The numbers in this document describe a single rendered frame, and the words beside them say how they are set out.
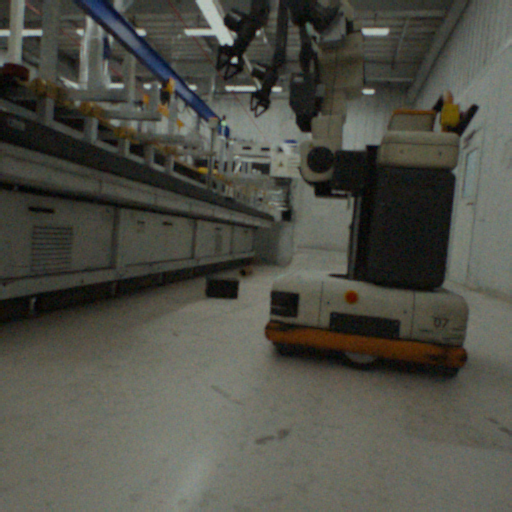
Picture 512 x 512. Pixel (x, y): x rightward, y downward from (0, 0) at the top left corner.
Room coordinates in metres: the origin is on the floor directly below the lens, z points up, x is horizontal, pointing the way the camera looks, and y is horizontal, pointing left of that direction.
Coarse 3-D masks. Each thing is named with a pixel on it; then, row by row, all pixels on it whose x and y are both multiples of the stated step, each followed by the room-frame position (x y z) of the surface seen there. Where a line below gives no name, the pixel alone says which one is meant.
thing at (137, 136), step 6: (102, 132) 1.89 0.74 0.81; (108, 132) 1.88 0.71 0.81; (138, 132) 1.85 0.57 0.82; (102, 138) 1.89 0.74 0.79; (108, 138) 1.89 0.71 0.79; (114, 138) 1.88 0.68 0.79; (132, 138) 1.86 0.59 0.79; (138, 138) 1.85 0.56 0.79; (144, 138) 1.85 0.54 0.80; (150, 138) 1.84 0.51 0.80; (156, 138) 1.84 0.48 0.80; (162, 138) 1.83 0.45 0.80; (168, 138) 1.82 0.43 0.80; (174, 138) 1.82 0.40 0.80; (180, 138) 1.81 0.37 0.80
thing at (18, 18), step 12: (12, 0) 2.41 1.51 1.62; (24, 0) 2.45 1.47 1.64; (216, 0) 3.76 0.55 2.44; (12, 12) 2.41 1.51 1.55; (12, 24) 2.41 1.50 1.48; (12, 36) 2.41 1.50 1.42; (12, 48) 2.41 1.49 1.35; (12, 60) 2.41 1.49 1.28; (264, 120) 6.43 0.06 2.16; (264, 132) 6.46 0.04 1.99
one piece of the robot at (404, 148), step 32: (448, 96) 1.47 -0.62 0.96; (448, 128) 1.43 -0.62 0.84; (384, 160) 1.41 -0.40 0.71; (416, 160) 1.38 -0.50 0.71; (448, 160) 1.36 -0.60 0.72; (384, 192) 1.40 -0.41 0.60; (416, 192) 1.38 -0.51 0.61; (448, 192) 1.36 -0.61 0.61; (352, 224) 1.67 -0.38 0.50; (384, 224) 1.40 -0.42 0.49; (416, 224) 1.38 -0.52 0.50; (448, 224) 1.36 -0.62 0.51; (352, 256) 1.63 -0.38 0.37; (384, 256) 1.39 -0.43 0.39; (416, 256) 1.38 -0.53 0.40; (416, 288) 1.40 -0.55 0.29
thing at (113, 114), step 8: (56, 112) 1.65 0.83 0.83; (64, 112) 1.64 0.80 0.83; (72, 112) 1.64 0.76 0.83; (104, 112) 1.61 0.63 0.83; (112, 112) 1.60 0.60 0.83; (120, 112) 1.60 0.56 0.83; (128, 112) 1.59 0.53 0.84; (136, 112) 1.58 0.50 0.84; (144, 112) 1.58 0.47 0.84; (152, 112) 1.57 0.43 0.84; (136, 120) 1.61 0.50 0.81; (144, 120) 1.60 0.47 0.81; (152, 120) 1.59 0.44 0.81; (160, 120) 1.58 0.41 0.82
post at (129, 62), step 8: (128, 56) 1.82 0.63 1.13; (128, 64) 1.82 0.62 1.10; (128, 72) 1.82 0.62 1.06; (128, 80) 1.82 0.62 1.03; (128, 88) 1.82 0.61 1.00; (128, 104) 1.82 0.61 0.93; (120, 120) 1.82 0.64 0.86; (128, 120) 1.83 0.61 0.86; (120, 144) 1.82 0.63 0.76; (128, 144) 1.84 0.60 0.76; (128, 152) 1.85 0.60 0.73
